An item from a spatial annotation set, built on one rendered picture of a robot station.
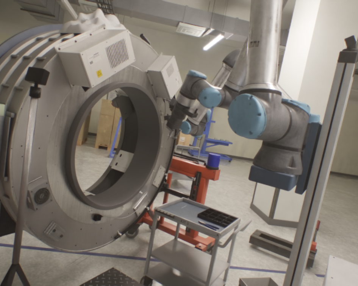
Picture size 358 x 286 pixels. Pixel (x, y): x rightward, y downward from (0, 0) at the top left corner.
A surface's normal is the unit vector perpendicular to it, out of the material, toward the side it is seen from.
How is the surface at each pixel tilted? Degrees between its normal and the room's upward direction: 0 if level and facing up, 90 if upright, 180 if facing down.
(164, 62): 47
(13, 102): 74
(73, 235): 90
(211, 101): 114
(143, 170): 59
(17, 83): 79
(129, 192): 27
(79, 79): 125
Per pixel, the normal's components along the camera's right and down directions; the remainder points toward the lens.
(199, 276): 0.18, -0.98
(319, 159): -0.52, 0.01
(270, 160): -0.51, -0.34
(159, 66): -0.26, -0.65
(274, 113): 0.54, -0.02
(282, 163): -0.11, -0.25
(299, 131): 0.44, 0.27
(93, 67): 0.84, 0.22
